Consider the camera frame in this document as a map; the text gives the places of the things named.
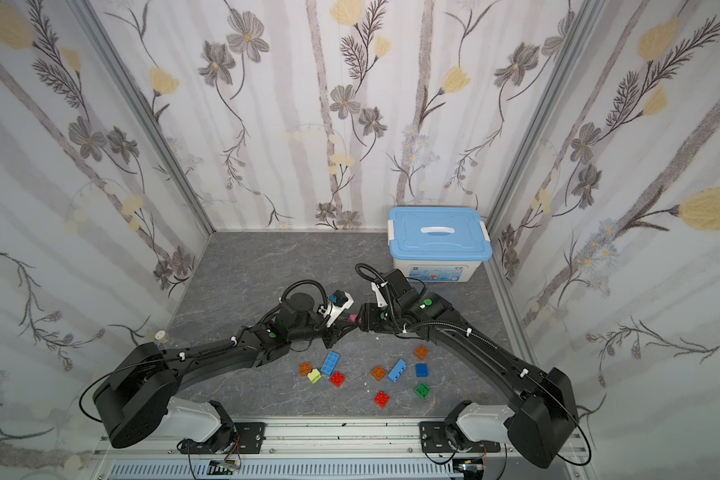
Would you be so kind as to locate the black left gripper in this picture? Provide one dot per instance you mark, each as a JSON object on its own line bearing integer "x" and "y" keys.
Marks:
{"x": 325, "y": 321}

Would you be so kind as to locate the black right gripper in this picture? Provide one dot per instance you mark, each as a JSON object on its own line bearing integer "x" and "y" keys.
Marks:
{"x": 370, "y": 315}

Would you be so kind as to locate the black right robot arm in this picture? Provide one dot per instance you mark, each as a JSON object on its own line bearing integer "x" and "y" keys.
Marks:
{"x": 542, "y": 408}

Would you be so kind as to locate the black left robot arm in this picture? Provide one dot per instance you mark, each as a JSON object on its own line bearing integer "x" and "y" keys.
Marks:
{"x": 133, "y": 399}

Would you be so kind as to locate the light blue long lego brick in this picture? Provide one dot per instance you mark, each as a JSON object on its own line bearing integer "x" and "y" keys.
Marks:
{"x": 329, "y": 364}

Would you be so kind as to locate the brown-orange lego brick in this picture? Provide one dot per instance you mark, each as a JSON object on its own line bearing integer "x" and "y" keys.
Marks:
{"x": 305, "y": 369}

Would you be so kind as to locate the lime green lego brick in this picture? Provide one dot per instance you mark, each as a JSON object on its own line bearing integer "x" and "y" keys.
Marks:
{"x": 314, "y": 376}

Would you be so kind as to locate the orange lego brick centre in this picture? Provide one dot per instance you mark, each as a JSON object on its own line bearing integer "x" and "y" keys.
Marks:
{"x": 378, "y": 373}

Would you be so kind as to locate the orange lego brick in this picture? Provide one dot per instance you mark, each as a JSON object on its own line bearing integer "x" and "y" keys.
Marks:
{"x": 421, "y": 352}
{"x": 378, "y": 373}

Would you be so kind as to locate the red lego brick left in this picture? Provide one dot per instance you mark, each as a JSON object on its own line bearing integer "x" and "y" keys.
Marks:
{"x": 337, "y": 379}

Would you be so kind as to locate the red lego brick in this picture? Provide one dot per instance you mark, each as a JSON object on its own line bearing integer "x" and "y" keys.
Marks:
{"x": 381, "y": 399}
{"x": 337, "y": 379}

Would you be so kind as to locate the orange lego brick right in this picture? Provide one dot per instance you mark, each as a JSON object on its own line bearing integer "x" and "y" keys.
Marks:
{"x": 421, "y": 352}

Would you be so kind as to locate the blue small lego brick right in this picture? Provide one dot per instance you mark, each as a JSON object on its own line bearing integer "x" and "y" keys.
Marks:
{"x": 421, "y": 370}

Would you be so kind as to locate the red lego brick front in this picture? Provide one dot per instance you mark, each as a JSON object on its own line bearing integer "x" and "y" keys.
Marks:
{"x": 381, "y": 399}

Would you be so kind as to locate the light blue long brick right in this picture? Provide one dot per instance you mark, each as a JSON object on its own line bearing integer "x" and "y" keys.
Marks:
{"x": 397, "y": 371}

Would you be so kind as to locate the blue lid storage box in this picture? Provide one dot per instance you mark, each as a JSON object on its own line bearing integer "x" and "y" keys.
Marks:
{"x": 438, "y": 244}

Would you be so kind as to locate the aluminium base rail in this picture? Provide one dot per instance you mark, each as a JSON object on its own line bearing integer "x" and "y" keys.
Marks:
{"x": 315, "y": 437}

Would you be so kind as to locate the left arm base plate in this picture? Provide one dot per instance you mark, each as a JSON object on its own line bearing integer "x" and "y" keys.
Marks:
{"x": 242, "y": 438}

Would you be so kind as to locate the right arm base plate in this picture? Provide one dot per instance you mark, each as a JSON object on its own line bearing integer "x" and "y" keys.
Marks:
{"x": 450, "y": 437}

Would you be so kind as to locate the white perforated cable tray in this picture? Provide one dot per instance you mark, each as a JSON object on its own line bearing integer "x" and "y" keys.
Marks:
{"x": 283, "y": 469}

